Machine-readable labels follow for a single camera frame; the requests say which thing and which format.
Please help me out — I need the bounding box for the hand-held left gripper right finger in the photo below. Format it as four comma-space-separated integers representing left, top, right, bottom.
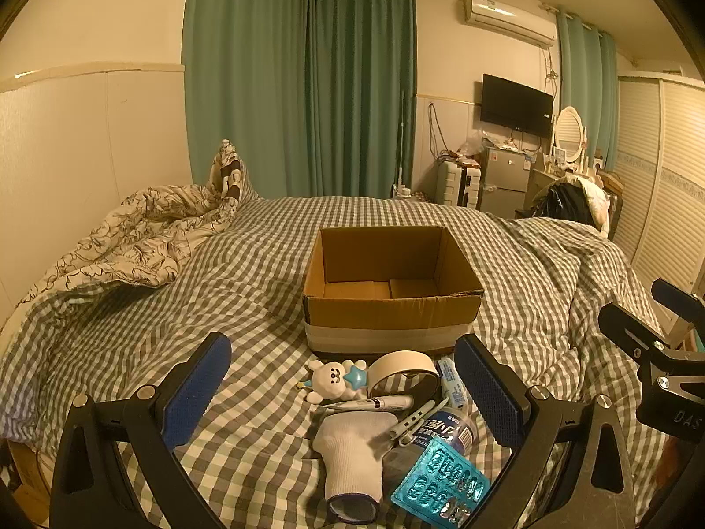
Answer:
454, 333, 642, 529

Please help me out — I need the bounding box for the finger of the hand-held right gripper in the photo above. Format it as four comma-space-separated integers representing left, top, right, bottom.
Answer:
651, 279, 692, 349
597, 303, 674, 365

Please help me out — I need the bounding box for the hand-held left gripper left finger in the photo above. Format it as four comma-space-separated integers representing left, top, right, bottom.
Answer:
51, 332, 233, 529

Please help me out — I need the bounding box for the small white blue packet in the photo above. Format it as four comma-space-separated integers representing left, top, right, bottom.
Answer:
438, 357, 469, 414

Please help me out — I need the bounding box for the clear jar with blue label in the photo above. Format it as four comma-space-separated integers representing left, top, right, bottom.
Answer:
386, 406, 477, 486

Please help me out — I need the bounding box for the white clip pen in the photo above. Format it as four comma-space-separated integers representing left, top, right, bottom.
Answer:
388, 397, 449, 443

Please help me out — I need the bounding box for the beige tape roll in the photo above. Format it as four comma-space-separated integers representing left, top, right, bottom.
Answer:
368, 350, 442, 406

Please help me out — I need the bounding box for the teal blister pack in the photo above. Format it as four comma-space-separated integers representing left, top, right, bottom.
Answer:
391, 440, 491, 527

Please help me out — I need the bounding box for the white marker pen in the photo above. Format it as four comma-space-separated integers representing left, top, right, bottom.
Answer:
316, 395, 415, 412

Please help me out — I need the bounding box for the brown cardboard box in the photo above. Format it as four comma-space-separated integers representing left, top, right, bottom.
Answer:
302, 226, 486, 354

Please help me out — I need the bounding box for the white bunny toy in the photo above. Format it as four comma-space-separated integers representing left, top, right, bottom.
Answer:
297, 359, 369, 404

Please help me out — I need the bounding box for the white sock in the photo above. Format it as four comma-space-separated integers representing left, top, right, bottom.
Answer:
313, 412, 408, 523

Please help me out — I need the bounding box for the white slatted wardrobe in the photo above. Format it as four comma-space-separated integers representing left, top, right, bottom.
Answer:
609, 74, 705, 343

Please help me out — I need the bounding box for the chair with black bag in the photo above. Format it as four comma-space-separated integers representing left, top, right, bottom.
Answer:
523, 179, 612, 239

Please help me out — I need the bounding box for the floral quilt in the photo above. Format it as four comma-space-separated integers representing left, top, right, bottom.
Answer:
0, 140, 260, 332

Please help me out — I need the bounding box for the white oval mirror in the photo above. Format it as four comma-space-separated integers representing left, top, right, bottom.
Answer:
552, 106, 588, 166

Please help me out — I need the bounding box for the grey mini fridge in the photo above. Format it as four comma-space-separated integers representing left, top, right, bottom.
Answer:
479, 146, 532, 216

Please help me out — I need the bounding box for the white suitcase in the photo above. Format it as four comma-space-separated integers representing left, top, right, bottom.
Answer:
438, 159, 482, 209

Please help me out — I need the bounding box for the narrow green curtain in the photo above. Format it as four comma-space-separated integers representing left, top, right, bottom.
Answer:
556, 8, 620, 173

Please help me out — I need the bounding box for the mop pole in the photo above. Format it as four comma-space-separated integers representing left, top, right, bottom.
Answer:
393, 91, 412, 199

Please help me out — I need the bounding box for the wide green curtain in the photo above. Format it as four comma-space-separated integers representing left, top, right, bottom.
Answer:
182, 0, 309, 199

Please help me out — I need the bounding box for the white air conditioner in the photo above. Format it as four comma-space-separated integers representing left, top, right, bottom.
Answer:
461, 0, 558, 48

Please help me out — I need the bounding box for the green corner curtain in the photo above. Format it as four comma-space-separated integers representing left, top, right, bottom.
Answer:
304, 0, 416, 199

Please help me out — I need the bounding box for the black wall television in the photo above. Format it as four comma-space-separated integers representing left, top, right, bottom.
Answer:
480, 73, 555, 138

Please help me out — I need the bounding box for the hanging wall cable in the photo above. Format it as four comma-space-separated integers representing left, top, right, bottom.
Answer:
428, 102, 451, 160

